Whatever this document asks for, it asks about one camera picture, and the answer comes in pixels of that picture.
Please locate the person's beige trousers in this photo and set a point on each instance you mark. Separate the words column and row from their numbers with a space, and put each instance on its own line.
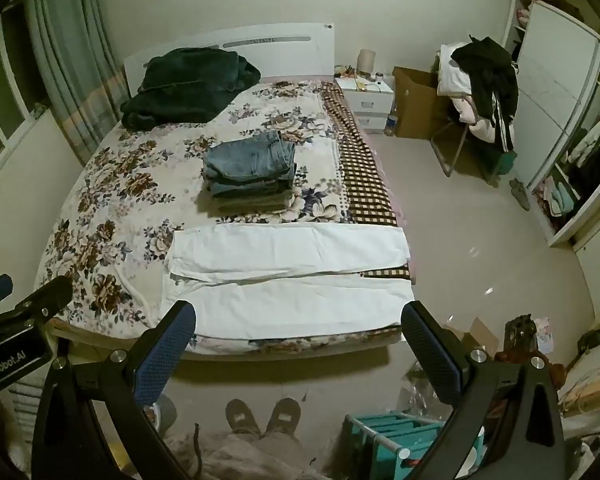
column 250, row 455

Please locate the brown wooden object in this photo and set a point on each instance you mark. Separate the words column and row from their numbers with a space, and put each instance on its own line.
column 520, row 332

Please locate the folded light blue jeans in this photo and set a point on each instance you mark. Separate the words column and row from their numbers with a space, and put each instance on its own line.
column 250, row 157

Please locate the person's right shoe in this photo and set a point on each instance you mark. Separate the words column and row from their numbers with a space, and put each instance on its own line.
column 282, row 415

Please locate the pink printed paper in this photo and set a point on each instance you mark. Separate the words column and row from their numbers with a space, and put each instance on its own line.
column 544, row 335

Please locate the cardboard box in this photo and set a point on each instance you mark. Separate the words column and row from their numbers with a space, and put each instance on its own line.
column 415, row 105

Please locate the white wardrobe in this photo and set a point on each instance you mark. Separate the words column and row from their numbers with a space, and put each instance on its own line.
column 555, row 85

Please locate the cream cylinder lamp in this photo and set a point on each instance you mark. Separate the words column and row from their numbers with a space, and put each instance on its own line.
column 366, row 60

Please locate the grey-green curtain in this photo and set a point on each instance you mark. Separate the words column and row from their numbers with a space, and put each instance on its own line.
column 65, row 60

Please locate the white pants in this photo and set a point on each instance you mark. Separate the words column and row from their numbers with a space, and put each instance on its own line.
column 290, row 255

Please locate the brown checkered sheet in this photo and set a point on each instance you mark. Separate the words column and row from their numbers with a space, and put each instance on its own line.
column 360, row 160

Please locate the folded grey pants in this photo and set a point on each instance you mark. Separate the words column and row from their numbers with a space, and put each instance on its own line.
column 250, row 203

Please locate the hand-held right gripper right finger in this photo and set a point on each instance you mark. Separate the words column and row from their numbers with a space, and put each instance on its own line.
column 430, row 355

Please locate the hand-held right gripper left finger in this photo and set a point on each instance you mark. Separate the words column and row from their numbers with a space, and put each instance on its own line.
column 167, row 345

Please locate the teal storage rack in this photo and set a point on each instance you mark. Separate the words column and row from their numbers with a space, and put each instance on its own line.
column 380, row 435

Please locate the black jacket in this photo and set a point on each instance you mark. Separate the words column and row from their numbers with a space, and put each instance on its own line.
column 490, row 75

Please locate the grey shoe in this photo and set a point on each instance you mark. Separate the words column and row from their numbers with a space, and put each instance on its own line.
column 162, row 412

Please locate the grey slipper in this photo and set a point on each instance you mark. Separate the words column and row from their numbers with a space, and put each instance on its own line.
column 520, row 192

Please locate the pile of white clothes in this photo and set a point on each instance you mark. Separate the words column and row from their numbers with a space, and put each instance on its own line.
column 452, row 75

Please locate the clear plastic wrap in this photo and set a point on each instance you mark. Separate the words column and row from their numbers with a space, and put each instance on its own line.
column 415, row 390

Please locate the plastic water bottle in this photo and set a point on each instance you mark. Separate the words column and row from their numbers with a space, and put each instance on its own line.
column 390, row 122

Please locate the person's shoe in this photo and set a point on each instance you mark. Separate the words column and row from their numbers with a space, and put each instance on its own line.
column 282, row 415
column 242, row 417

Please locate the white bed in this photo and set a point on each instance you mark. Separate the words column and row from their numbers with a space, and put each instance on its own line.
column 290, row 52

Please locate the person's left shoe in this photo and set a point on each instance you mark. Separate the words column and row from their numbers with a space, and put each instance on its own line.
column 242, row 417

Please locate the dark green blanket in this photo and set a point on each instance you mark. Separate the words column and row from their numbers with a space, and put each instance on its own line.
column 190, row 85

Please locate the flat cardboard piece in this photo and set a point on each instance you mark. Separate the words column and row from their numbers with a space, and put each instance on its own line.
column 475, row 335

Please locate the metal folding chair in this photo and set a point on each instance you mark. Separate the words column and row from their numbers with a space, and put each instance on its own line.
column 450, row 145

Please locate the white nightstand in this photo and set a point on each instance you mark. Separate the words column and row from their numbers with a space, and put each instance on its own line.
column 367, row 102

